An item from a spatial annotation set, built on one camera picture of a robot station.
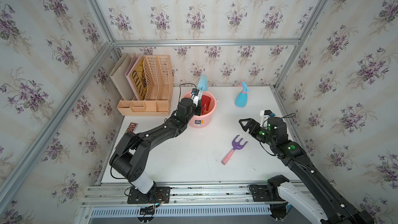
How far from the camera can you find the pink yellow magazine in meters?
0.90

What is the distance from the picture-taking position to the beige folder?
2.89 ft

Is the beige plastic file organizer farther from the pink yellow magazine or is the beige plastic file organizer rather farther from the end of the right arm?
the end of the right arm

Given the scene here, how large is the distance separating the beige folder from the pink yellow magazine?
0.01 metres

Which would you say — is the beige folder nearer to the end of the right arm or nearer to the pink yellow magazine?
the pink yellow magazine
